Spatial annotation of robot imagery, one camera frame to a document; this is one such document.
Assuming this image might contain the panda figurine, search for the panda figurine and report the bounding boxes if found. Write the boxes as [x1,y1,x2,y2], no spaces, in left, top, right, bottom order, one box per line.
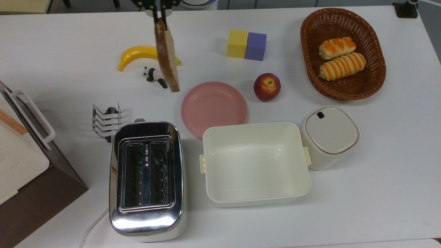
[142,66,169,89]

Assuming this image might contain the metal toast rack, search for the metal toast rack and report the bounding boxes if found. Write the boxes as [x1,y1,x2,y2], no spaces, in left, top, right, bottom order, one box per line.
[92,102,123,143]

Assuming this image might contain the cream and chrome toaster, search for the cream and chrome toaster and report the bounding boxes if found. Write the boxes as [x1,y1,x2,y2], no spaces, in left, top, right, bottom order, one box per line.
[109,119,188,242]

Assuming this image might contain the yellow foam cube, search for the yellow foam cube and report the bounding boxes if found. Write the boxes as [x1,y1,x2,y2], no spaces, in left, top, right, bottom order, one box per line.
[227,29,249,58]

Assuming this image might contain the red apple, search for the red apple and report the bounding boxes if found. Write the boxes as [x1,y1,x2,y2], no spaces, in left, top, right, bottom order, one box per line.
[254,73,281,102]

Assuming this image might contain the black camera stand base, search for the black camera stand base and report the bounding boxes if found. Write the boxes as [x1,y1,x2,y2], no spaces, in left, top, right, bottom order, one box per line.
[393,0,419,18]

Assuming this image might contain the small white lidded bin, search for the small white lidded bin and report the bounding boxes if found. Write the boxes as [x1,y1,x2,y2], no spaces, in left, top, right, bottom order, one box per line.
[300,105,361,171]

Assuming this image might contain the brown bread slice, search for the brown bread slice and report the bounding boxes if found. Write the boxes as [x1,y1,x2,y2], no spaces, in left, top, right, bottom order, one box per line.
[154,18,181,93]

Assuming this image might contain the brown drawer cabinet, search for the brown drawer cabinet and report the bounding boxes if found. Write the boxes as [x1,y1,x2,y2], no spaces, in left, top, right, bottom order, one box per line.
[0,81,89,248]

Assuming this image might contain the yellow banana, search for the yellow banana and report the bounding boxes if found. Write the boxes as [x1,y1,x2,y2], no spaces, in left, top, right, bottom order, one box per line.
[118,46,182,72]

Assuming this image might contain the white toaster cable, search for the white toaster cable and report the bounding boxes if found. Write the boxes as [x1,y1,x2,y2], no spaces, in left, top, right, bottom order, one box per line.
[79,207,111,248]

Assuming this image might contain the pink plate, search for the pink plate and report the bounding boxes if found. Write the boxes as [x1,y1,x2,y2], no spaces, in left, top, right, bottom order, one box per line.
[181,81,248,139]

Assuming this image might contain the cream cupboard box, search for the cream cupboard box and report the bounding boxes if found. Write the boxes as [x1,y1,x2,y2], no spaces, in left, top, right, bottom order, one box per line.
[0,90,50,205]

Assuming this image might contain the white drawer handle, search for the white drawer handle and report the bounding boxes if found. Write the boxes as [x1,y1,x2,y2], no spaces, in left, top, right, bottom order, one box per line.
[10,90,56,151]

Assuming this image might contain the white rectangular plastic container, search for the white rectangular plastic container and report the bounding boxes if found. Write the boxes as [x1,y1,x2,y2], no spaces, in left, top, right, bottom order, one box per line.
[199,122,312,208]

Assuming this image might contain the striped long bread roll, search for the striped long bread roll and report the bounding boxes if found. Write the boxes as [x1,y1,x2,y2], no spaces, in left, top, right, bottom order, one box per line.
[318,52,367,82]

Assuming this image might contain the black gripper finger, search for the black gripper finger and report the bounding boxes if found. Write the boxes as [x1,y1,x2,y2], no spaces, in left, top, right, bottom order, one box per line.
[161,8,173,31]
[145,8,161,25]

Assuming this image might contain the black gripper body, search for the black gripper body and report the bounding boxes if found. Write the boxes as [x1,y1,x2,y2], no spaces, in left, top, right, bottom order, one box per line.
[133,0,182,9]

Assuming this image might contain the brown wicker basket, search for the brown wicker basket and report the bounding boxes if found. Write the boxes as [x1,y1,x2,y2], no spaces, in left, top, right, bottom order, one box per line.
[300,8,387,101]

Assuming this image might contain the pale yellow side desk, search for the pale yellow side desk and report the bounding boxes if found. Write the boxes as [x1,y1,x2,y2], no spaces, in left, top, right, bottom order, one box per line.
[0,0,53,15]

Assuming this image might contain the orange glazed bread roll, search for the orange glazed bread roll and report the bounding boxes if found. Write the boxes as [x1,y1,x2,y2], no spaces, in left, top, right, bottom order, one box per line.
[318,37,357,61]

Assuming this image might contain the purple foam cube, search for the purple foam cube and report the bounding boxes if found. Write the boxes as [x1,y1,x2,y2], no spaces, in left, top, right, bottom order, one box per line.
[245,32,267,61]

